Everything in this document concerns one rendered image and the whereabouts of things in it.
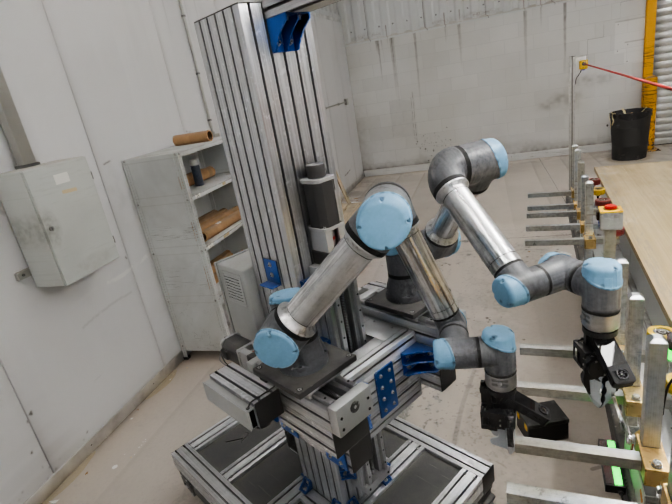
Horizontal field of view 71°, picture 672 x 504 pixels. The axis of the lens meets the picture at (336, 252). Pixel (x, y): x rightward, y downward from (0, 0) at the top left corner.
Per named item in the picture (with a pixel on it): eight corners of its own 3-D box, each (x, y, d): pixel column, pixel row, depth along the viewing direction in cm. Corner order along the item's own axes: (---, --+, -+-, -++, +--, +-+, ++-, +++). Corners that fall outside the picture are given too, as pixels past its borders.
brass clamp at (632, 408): (623, 416, 128) (623, 400, 127) (615, 385, 140) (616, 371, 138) (649, 418, 126) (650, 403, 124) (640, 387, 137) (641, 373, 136)
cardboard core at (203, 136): (171, 136, 352) (205, 130, 343) (177, 134, 360) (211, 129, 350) (174, 146, 355) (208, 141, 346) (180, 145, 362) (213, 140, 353)
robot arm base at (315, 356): (268, 366, 139) (261, 337, 136) (306, 342, 148) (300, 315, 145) (300, 383, 128) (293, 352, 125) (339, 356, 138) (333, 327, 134)
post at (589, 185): (584, 271, 246) (585, 182, 230) (584, 268, 249) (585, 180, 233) (592, 271, 245) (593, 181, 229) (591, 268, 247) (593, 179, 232)
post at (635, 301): (622, 441, 139) (629, 296, 123) (620, 433, 142) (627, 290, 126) (636, 443, 138) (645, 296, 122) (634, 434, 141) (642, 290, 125)
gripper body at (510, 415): (484, 411, 125) (481, 373, 121) (518, 415, 122) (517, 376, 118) (481, 431, 119) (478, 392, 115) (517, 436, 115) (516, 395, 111)
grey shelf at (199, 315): (183, 359, 362) (120, 161, 311) (237, 305, 442) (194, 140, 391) (234, 360, 348) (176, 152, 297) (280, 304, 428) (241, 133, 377)
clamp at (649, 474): (643, 486, 106) (644, 468, 105) (633, 443, 118) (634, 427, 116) (673, 490, 104) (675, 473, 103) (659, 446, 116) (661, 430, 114)
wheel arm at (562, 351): (519, 357, 164) (519, 346, 163) (520, 351, 167) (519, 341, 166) (668, 367, 147) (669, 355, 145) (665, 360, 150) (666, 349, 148)
